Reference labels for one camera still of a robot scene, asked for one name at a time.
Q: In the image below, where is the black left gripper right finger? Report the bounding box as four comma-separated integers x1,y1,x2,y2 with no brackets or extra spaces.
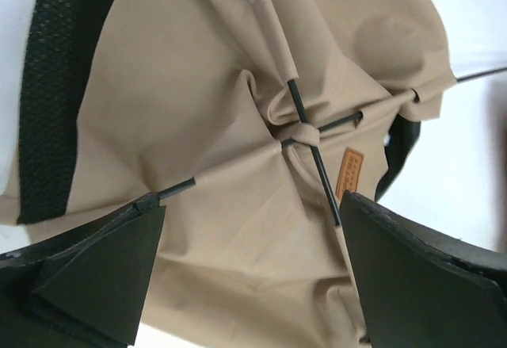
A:
340,192,506,348

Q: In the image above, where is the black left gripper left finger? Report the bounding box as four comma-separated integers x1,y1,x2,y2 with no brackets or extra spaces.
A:
1,193,165,347

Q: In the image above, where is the beige fabric pet tent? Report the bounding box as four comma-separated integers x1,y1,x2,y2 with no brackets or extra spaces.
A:
10,0,455,347

